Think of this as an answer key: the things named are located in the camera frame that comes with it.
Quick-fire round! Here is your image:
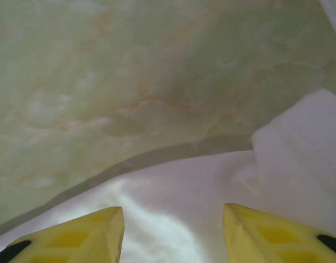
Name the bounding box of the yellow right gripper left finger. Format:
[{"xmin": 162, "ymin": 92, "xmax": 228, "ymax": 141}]
[{"xmin": 0, "ymin": 207, "xmax": 125, "ymax": 263}]

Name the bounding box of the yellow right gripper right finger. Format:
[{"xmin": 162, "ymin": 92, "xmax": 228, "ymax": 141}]
[{"xmin": 222, "ymin": 203, "xmax": 336, "ymax": 263}]

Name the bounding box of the white t-shirt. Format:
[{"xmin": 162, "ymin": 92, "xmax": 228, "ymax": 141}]
[{"xmin": 0, "ymin": 89, "xmax": 336, "ymax": 263}]

